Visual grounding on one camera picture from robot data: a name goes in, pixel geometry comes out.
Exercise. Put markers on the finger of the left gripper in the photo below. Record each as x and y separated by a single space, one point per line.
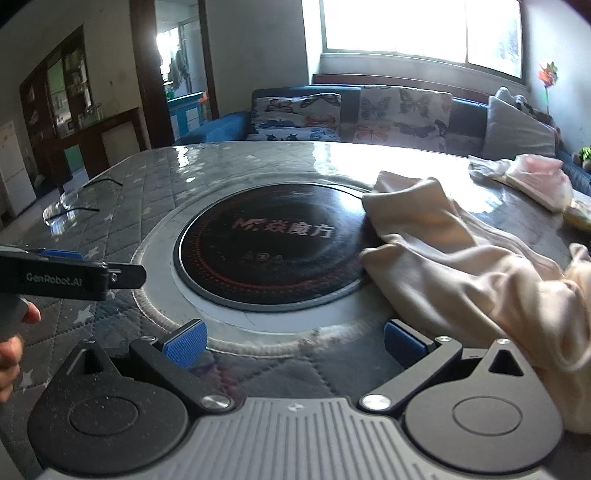
53 253
124 276

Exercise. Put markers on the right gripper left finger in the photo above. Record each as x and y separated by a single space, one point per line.
165 362

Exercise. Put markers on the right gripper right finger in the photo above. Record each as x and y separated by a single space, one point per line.
425 361

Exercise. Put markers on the cream long-sleeve sweater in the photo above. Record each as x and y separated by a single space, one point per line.
447 272

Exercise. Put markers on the person's left hand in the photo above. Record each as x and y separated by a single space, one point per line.
12 353

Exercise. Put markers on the black-framed eyeglasses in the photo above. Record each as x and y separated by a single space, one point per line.
74 203

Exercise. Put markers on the white refrigerator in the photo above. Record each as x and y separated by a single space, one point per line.
15 180

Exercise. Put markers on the dark wooden cabinet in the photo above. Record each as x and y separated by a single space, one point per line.
64 125

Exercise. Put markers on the black round induction cooktop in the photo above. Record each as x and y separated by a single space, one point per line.
277 248

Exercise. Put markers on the white crumpled cloth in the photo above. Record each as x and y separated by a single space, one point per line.
481 170

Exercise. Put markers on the folded yellow-green floral garment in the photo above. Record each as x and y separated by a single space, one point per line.
578 215

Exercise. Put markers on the folded pink garment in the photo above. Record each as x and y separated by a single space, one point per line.
541 179

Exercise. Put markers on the blue sofa bench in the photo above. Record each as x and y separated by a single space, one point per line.
465 136

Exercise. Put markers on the grey plain cushion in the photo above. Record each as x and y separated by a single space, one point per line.
512 131

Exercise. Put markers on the right butterfly print pillow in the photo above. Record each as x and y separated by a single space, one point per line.
403 117

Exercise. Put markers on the butterfly print pillow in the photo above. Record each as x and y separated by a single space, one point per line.
403 117
314 117

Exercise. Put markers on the left butterfly print pillow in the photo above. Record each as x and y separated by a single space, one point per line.
314 117

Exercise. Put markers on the colourful pinwheel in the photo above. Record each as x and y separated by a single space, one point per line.
548 75

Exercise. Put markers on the window with frame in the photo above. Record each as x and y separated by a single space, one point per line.
447 41

